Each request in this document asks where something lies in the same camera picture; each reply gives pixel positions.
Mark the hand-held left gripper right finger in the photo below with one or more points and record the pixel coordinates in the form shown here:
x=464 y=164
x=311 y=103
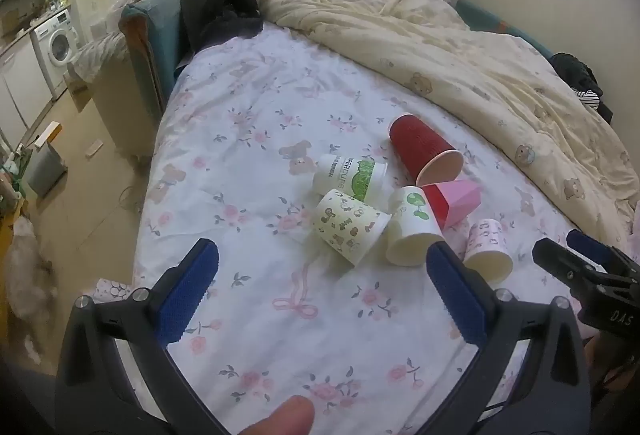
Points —
x=456 y=295

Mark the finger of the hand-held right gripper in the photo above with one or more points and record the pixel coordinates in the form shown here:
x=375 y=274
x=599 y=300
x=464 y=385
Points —
x=592 y=245
x=555 y=260

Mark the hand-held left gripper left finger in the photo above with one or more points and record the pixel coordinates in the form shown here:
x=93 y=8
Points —
x=186 y=295

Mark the small pink print paper cup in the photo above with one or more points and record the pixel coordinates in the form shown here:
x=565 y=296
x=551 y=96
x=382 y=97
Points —
x=485 y=240

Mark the white cup with cherry print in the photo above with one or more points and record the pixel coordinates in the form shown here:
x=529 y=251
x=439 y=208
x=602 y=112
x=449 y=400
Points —
x=410 y=225

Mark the pink and red paper cup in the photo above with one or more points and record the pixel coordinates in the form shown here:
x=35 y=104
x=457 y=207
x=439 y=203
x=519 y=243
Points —
x=460 y=200

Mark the cream bear print paper cup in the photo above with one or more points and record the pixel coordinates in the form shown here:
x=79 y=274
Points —
x=345 y=225

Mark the red ribbed paper cup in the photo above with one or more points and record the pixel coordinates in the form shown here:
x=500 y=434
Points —
x=420 y=140

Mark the white cup with green label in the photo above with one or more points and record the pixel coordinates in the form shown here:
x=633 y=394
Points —
x=345 y=175

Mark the person's left hand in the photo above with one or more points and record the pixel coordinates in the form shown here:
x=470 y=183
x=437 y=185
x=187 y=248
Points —
x=280 y=417

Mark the striped cloth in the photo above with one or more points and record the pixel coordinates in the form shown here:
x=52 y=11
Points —
x=589 y=99

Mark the clear plastic bag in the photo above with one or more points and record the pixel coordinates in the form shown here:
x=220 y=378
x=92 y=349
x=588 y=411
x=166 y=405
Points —
x=25 y=265

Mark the small wooden block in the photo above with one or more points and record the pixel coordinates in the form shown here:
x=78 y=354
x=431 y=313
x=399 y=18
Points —
x=93 y=149

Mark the black garment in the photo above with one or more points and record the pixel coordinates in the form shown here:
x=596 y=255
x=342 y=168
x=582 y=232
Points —
x=580 y=72

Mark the grey trash bin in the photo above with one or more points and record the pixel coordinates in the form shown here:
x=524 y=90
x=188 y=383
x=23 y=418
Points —
x=45 y=167

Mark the cardboard box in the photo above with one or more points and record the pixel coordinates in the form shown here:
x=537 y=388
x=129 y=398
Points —
x=47 y=135

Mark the cream bear print quilt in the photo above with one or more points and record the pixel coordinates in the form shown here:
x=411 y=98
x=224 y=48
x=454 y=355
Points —
x=450 y=40

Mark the dotted cloth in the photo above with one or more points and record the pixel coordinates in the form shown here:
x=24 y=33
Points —
x=100 y=57

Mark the teal bed headboard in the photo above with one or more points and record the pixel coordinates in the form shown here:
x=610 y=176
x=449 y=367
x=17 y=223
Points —
x=152 y=30

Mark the white cabinet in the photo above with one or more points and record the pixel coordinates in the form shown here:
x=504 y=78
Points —
x=20 y=85

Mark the white washing machine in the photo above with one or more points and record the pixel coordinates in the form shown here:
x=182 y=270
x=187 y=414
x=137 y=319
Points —
x=55 y=45

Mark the dark clothing pile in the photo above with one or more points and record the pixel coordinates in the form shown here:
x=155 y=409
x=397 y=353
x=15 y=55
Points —
x=215 y=5

